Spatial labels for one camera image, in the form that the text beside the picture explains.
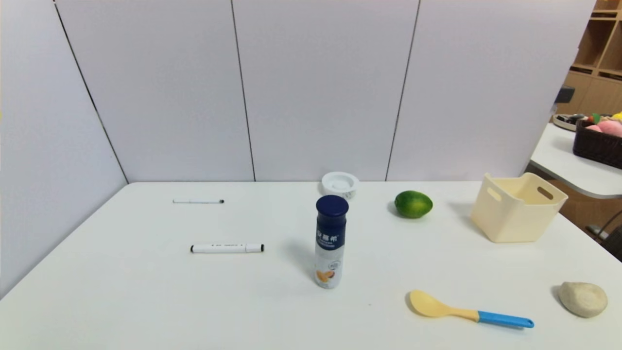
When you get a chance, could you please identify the yogurt bottle with blue cap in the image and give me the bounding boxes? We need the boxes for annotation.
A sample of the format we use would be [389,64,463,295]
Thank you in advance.
[314,195,349,289]

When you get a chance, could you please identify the green lime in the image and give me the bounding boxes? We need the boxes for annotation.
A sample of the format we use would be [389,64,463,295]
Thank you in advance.
[394,190,433,219]

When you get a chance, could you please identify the thick white marker black ends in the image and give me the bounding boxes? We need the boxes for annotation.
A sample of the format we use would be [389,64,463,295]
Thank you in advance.
[190,244,265,254]

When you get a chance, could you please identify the white side table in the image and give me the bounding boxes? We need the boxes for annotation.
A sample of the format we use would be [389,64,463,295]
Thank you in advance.
[530,122,622,200]

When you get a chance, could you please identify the round plate with dark items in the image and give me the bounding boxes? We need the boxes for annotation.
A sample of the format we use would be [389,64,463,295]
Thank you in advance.
[553,113,589,132]

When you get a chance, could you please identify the dark woven basket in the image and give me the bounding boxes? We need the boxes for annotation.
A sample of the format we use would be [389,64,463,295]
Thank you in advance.
[572,119,622,170]

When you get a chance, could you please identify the beige stone-like lump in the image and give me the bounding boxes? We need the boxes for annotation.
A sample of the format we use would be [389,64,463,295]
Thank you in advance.
[558,281,608,318]

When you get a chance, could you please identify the large pink toy peach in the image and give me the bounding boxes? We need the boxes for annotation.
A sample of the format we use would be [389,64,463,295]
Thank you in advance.
[597,120,622,138]

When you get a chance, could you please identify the dark chair part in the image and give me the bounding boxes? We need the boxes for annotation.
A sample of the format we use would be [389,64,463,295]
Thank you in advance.
[586,210,622,263]

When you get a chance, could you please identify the wooden shelf unit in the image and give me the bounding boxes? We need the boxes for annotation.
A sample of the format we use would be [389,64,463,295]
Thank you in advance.
[556,0,622,118]

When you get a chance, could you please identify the yellow spoon with blue handle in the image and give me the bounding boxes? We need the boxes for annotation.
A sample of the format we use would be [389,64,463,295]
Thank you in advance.
[409,290,535,329]

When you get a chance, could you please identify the cream plastic box with handles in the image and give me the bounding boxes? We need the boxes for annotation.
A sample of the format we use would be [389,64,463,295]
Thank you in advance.
[470,172,569,244]

